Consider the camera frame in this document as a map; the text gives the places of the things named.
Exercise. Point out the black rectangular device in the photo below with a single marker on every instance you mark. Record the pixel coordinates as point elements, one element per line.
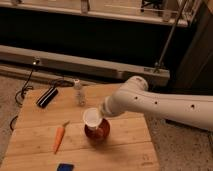
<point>45,99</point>

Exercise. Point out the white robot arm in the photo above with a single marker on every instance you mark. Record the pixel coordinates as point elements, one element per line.
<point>133,96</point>

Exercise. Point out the red ceramic bowl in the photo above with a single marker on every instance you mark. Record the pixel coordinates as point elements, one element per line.
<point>99,134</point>

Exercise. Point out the blue object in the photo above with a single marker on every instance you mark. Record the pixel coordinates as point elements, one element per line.
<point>65,167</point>

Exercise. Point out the metal pole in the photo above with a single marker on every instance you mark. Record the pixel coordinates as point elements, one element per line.
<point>159,63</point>

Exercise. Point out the grey metal rail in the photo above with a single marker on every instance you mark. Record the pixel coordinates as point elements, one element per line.
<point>82,65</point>

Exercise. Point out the dark cabinet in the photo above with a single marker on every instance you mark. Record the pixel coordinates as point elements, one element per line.
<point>194,74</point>

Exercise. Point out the orange carrot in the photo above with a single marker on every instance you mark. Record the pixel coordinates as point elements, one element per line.
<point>59,136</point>

